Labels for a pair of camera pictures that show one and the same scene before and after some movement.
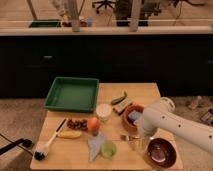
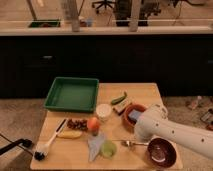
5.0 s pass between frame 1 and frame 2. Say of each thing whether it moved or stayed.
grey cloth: stayed
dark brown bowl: stayed
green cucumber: stayed
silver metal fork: moved
